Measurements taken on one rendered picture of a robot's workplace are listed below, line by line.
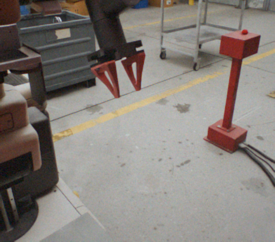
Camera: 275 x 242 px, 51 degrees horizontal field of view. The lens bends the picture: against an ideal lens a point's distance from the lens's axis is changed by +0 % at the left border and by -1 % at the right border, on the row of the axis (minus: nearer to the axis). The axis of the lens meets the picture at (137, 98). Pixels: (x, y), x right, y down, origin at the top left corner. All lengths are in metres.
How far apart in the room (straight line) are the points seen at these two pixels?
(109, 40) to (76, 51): 2.29
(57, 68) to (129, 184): 1.42
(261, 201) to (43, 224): 1.18
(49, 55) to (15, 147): 1.94
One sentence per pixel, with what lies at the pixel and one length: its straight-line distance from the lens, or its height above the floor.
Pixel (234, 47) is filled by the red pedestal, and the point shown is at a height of 0.74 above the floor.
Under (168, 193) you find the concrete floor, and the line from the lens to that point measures 1.78.
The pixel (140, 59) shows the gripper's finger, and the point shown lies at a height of 1.06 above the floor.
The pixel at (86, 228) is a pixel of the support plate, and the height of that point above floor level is 1.00.
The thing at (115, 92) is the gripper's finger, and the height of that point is 1.00.
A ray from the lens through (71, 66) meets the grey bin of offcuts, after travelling 2.87.
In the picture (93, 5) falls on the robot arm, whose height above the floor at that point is 1.16.
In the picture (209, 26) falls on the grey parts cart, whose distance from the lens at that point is 4.37.
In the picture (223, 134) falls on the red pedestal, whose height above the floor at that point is 0.11.
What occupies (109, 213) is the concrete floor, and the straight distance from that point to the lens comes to 1.68.
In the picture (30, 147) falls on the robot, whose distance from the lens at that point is 0.88.
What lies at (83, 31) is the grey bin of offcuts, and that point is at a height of 0.59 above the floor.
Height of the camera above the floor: 1.25
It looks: 27 degrees down
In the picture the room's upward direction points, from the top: straight up
